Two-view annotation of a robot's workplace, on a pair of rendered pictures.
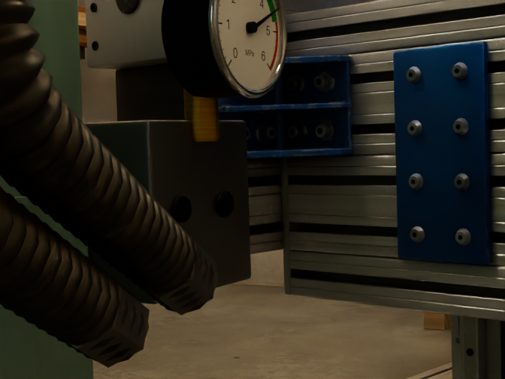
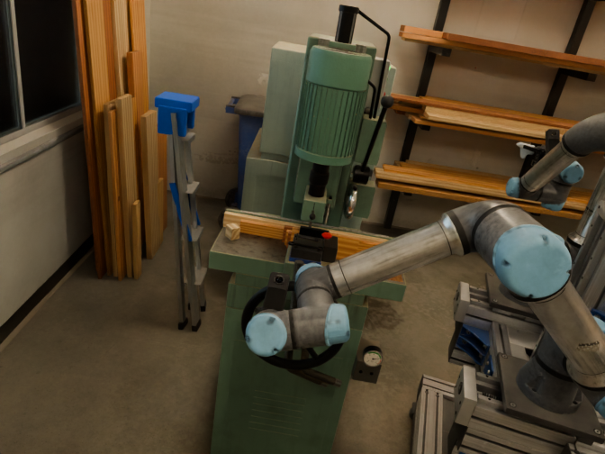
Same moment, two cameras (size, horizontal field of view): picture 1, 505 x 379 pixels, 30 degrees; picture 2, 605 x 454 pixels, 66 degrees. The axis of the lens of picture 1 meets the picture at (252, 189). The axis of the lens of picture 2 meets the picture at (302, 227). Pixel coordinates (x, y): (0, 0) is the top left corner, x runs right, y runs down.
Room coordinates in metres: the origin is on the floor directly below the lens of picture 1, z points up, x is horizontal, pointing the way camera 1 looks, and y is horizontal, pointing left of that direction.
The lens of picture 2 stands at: (-0.43, -0.84, 1.60)
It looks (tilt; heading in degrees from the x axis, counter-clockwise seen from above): 25 degrees down; 58
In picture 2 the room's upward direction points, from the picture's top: 10 degrees clockwise
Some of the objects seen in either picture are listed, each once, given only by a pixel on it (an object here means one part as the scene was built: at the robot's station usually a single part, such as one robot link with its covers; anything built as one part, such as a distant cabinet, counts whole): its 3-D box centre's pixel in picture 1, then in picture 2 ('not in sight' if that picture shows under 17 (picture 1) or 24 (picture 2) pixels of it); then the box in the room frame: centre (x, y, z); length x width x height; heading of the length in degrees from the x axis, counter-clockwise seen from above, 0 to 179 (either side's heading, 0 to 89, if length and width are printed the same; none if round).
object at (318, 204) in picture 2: not in sight; (314, 205); (0.34, 0.35, 1.03); 0.14 x 0.07 x 0.09; 58
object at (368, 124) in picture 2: not in sight; (370, 139); (0.57, 0.43, 1.23); 0.09 x 0.08 x 0.15; 58
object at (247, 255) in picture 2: not in sight; (307, 267); (0.28, 0.23, 0.87); 0.61 x 0.30 x 0.06; 148
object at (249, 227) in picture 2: not in sight; (333, 241); (0.39, 0.29, 0.92); 0.62 x 0.02 x 0.04; 148
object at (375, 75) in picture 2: not in sight; (375, 82); (0.61, 0.53, 1.40); 0.10 x 0.06 x 0.16; 58
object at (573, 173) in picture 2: not in sight; (566, 170); (1.25, 0.13, 1.21); 0.11 x 0.08 x 0.09; 60
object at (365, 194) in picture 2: not in sight; (359, 197); (0.55, 0.40, 1.02); 0.09 x 0.07 x 0.12; 148
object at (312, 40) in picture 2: not in sight; (322, 144); (0.48, 0.58, 1.16); 0.22 x 0.22 x 0.72; 58
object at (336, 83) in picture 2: not in sight; (331, 106); (0.32, 0.33, 1.35); 0.18 x 0.18 x 0.31
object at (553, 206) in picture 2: not in sight; (552, 194); (1.23, 0.14, 1.12); 0.11 x 0.08 x 0.11; 150
